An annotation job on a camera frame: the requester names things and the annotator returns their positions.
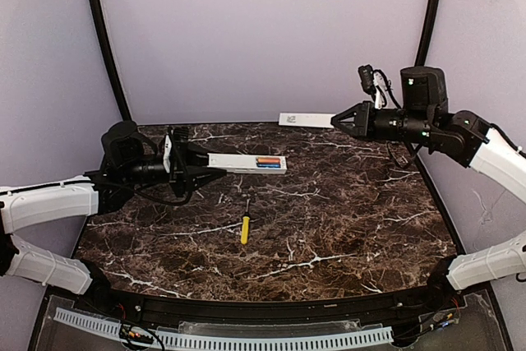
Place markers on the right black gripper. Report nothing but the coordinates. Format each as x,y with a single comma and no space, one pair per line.
367,121

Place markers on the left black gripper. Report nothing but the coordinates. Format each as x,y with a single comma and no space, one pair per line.
179,172

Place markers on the white battery compartment cover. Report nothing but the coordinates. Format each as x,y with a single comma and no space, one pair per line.
313,120

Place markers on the white remote control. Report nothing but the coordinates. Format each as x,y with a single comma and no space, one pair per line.
244,164

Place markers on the yellow handled screwdriver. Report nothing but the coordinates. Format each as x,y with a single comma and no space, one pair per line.
246,218

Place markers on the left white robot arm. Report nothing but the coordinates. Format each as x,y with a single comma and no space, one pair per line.
133,165

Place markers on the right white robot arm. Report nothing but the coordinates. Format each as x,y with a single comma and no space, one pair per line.
466,138

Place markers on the blue AA battery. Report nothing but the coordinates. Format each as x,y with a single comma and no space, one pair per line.
270,165

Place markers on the orange AA battery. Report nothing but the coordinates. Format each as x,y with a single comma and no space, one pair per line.
268,160

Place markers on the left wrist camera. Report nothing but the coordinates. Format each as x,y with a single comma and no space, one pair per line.
175,139

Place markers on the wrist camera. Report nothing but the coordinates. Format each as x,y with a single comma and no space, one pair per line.
175,139
375,83

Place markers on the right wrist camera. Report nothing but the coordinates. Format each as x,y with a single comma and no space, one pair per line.
375,83

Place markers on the right black frame post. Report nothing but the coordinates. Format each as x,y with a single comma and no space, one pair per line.
427,31

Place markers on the black frame post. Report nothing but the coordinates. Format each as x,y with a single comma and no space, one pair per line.
427,31
97,13

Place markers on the black front table rail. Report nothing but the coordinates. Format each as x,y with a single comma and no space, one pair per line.
394,307

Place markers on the white slotted cable duct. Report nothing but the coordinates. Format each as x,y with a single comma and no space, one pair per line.
197,336

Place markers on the left black frame post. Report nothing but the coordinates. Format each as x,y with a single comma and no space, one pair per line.
97,13

